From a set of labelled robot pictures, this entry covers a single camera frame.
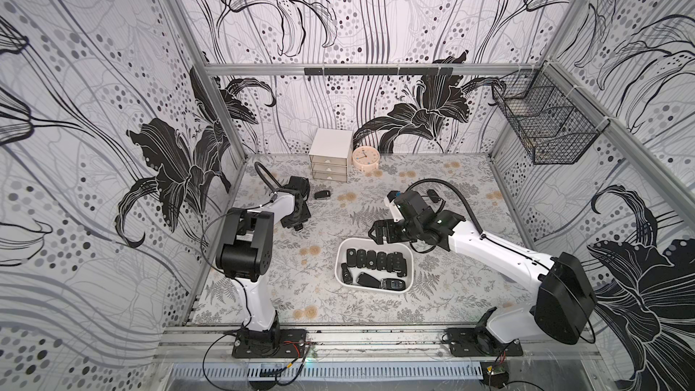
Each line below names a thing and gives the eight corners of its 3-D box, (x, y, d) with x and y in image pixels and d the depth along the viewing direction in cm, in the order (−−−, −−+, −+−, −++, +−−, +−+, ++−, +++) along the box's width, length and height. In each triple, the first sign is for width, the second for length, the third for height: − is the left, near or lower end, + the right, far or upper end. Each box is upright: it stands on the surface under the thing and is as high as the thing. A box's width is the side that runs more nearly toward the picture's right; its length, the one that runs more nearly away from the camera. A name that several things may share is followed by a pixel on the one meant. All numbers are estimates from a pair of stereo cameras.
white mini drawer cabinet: (313, 183, 112) (308, 161, 101) (317, 149, 125) (313, 126, 114) (351, 183, 112) (351, 160, 101) (352, 148, 125) (351, 126, 114)
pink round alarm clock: (351, 172, 116) (351, 167, 113) (351, 151, 124) (351, 146, 121) (381, 172, 115) (381, 167, 113) (379, 151, 124) (379, 146, 121)
